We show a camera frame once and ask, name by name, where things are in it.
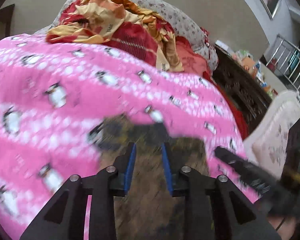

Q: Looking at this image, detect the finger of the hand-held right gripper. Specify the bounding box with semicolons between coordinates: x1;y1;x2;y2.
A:
214;146;285;198

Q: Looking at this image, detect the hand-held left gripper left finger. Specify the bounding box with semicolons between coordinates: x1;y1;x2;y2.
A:
19;142;137;240

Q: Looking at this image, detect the steel railing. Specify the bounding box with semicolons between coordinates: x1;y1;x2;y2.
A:
264;34;300;95

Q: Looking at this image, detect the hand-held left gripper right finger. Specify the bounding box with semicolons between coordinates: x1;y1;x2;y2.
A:
161;142;282;240

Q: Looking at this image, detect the clear plastic bag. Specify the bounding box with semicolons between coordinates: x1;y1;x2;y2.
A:
234;50;252;62

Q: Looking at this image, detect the pink penguin print blanket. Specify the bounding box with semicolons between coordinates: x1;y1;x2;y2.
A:
0;34;260;240

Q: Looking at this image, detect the brown floral patterned garment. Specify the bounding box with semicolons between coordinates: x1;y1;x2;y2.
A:
90;115;215;240

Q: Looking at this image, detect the dark carved wooden headboard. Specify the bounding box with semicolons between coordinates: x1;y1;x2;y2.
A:
211;40;273;133

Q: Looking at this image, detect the red and yellow crumpled quilt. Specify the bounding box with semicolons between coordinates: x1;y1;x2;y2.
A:
46;0;213;78

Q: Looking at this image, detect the person's right forearm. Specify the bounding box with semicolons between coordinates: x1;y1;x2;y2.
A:
266;214;299;233

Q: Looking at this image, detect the red cloth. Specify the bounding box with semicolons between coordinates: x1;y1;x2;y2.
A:
227;100;249;140

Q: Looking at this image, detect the grey floral pillow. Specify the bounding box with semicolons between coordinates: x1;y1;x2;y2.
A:
35;0;219;70

